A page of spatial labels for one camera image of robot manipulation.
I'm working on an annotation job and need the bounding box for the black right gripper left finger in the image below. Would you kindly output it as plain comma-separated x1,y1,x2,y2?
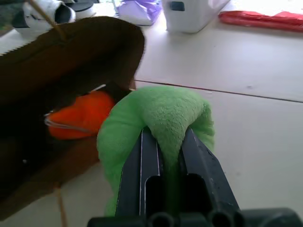
114,127,169,218

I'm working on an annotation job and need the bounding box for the green plush toy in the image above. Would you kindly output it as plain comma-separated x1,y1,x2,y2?
97,85,215,217

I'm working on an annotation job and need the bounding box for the brown paper bag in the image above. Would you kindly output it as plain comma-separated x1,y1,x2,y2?
0,16,145,219

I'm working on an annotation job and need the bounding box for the purple and white bag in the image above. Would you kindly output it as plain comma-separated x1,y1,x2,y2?
115,0,164,26

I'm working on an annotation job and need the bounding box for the white and black robot part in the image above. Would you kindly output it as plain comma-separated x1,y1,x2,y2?
11,0,97,37

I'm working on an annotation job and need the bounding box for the white plastic container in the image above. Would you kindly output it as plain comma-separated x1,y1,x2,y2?
161,0,232,33

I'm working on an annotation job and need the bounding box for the red flat bag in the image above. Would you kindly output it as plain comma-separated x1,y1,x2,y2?
218,10,303,33

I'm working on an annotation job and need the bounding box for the orange plush toy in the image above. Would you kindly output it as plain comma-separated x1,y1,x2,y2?
44,90,116,140

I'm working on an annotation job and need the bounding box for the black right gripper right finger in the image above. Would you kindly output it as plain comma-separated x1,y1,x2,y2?
178,127,242,217

